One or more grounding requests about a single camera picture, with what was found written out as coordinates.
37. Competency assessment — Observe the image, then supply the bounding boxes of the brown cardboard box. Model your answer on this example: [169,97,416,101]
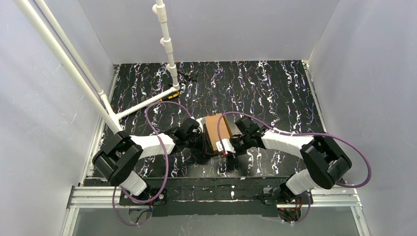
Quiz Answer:
[204,114,233,155]

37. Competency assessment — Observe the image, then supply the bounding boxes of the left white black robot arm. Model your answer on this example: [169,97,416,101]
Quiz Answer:
[92,117,207,196]

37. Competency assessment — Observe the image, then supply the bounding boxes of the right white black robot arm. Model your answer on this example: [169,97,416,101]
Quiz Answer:
[216,117,352,200]

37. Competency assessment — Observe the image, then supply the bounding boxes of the black pliers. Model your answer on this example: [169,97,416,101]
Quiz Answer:
[178,72,197,84]

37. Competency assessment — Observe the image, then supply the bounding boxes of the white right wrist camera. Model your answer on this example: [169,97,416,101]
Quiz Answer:
[216,139,236,155]

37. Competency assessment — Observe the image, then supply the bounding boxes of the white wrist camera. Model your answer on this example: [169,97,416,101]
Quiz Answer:
[216,139,236,155]
[195,118,206,130]

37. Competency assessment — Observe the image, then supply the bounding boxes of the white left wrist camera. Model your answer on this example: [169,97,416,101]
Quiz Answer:
[195,118,206,130]

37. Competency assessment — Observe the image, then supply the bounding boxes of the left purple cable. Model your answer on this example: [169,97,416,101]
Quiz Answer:
[112,101,194,227]

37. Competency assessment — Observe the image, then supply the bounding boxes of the purple cable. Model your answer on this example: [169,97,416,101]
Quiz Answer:
[217,112,373,225]
[112,101,194,227]

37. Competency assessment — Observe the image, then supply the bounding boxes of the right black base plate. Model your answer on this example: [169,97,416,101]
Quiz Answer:
[256,187,313,205]

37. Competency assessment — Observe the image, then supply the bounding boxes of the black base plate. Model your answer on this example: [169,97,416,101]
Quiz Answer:
[119,187,168,206]
[256,187,313,205]

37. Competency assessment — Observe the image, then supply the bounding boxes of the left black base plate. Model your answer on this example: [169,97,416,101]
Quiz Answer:
[119,187,168,206]

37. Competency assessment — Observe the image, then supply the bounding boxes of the white PVC pipe frame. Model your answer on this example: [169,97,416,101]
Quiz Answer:
[15,0,180,133]

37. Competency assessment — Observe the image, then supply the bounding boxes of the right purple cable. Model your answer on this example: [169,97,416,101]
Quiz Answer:
[217,112,373,225]

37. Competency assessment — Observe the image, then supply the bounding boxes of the aluminium rail frame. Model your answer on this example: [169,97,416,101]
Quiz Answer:
[62,60,360,236]

